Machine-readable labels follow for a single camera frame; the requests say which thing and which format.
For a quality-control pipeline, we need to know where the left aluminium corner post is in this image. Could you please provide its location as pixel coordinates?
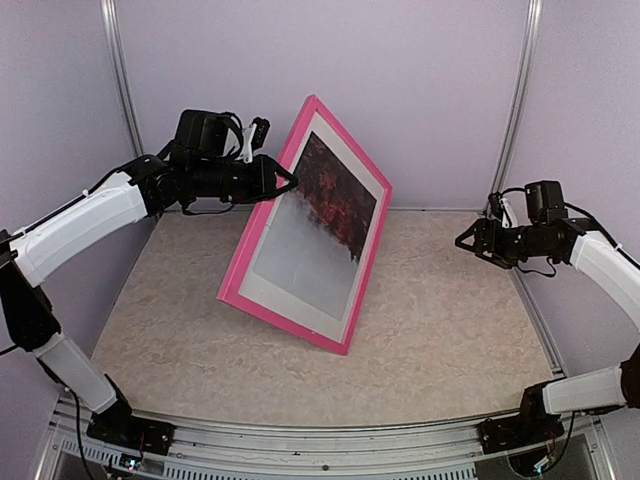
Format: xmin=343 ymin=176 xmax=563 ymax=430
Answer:
xmin=99 ymin=0 xmax=144 ymax=156

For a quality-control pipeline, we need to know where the wooden picture frame pink edge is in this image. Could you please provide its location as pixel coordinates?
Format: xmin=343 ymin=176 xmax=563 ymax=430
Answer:
xmin=216 ymin=92 xmax=393 ymax=357

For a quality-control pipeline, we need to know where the front aluminium rail base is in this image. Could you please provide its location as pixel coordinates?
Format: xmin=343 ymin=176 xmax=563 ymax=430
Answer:
xmin=31 ymin=394 xmax=621 ymax=479

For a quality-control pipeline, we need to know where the right aluminium corner post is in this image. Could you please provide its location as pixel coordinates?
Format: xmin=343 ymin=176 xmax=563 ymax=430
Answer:
xmin=490 ymin=0 xmax=543 ymax=193

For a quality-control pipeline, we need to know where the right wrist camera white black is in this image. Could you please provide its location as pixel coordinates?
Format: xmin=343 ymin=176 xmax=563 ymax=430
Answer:
xmin=488 ymin=192 xmax=519 ymax=229

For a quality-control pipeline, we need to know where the aluminium corner post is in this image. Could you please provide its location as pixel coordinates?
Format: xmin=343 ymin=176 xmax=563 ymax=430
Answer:
xmin=490 ymin=0 xmax=543 ymax=193
xmin=99 ymin=0 xmax=144 ymax=156

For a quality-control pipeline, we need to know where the photo print white border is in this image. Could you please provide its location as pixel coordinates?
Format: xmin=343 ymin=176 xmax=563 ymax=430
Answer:
xmin=253 ymin=131 xmax=379 ymax=321

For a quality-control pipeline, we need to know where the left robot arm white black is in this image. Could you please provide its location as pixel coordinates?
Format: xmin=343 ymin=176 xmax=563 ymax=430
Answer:
xmin=1 ymin=109 xmax=298 ymax=445

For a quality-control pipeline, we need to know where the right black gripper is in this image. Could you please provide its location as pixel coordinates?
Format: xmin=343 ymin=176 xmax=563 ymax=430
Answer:
xmin=457 ymin=217 xmax=555 ymax=269

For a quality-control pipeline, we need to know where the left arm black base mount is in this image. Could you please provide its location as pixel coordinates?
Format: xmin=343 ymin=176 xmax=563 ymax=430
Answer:
xmin=87 ymin=414 xmax=175 ymax=456

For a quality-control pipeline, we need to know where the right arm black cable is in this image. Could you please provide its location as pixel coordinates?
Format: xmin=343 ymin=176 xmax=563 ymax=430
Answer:
xmin=562 ymin=202 xmax=640 ymax=274

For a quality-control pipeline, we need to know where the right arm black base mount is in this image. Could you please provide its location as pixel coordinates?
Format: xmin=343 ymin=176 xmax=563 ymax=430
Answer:
xmin=477 ymin=414 xmax=565 ymax=455

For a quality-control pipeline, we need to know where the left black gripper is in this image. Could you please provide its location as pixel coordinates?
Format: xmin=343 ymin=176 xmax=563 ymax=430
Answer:
xmin=190 ymin=151 xmax=299 ymax=203

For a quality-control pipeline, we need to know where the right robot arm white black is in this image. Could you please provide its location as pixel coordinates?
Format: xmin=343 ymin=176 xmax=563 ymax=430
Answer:
xmin=454 ymin=180 xmax=639 ymax=444

